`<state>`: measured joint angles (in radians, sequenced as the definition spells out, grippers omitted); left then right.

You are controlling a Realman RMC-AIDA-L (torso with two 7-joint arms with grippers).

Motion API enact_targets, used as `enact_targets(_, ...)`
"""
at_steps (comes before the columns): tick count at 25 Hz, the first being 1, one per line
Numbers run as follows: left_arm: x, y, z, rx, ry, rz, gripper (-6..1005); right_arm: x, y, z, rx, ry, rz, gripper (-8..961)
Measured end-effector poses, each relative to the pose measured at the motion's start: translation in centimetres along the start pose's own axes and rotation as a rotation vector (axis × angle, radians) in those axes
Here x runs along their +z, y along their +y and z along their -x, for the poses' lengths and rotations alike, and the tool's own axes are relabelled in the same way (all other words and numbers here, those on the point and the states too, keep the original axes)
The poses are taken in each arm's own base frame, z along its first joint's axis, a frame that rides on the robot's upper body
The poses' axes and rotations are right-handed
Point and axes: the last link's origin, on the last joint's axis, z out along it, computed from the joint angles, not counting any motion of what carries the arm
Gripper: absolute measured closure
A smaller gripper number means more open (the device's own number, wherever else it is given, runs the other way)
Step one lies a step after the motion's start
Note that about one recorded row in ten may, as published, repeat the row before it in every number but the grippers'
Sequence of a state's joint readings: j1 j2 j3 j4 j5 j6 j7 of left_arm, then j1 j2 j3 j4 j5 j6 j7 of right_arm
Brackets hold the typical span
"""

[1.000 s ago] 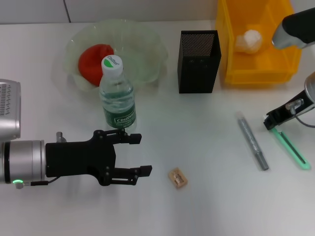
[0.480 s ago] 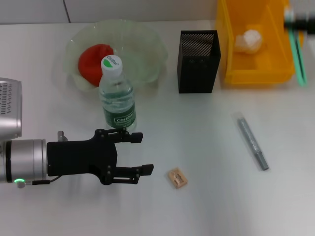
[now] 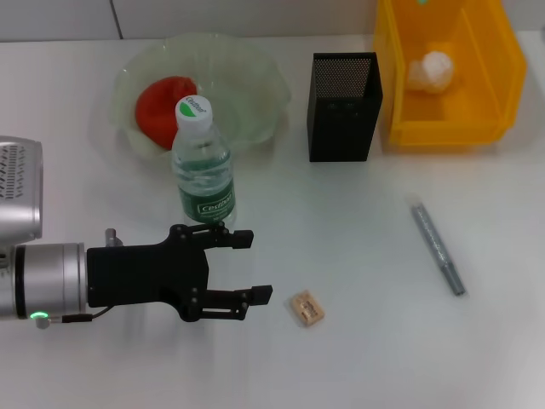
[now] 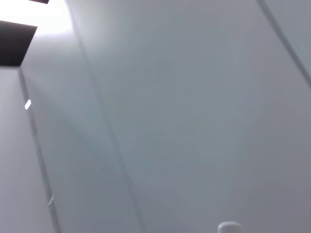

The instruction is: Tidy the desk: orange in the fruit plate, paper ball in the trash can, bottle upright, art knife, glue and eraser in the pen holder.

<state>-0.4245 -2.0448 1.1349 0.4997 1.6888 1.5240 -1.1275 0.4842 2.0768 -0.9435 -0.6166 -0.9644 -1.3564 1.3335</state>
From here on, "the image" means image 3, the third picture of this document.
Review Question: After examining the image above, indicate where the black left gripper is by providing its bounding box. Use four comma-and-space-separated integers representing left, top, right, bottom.
86, 223, 273, 323

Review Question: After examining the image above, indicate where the green label water bottle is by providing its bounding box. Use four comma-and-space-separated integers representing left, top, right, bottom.
171, 95, 238, 225

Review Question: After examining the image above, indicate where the red-orange fruit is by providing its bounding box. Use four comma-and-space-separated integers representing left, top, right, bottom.
135, 76, 199, 150

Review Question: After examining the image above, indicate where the grey pen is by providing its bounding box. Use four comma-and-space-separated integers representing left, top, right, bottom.
410, 204, 466, 297

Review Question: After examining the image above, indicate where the white paper ball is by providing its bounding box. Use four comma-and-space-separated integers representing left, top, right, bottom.
407, 50, 455, 93

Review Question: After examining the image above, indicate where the black mesh pen holder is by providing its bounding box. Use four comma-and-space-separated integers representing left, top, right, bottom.
306, 51, 383, 164

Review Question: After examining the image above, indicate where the green glass fruit plate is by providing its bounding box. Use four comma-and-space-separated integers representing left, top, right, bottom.
111, 34, 293, 162

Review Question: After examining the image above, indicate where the yellow plastic bin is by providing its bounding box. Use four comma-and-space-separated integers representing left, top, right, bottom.
372, 0, 528, 148

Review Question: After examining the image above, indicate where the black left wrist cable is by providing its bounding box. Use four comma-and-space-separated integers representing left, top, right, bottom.
36, 304, 116, 329

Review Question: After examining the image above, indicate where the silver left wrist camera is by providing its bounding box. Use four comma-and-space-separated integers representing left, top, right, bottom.
0, 135, 43, 242

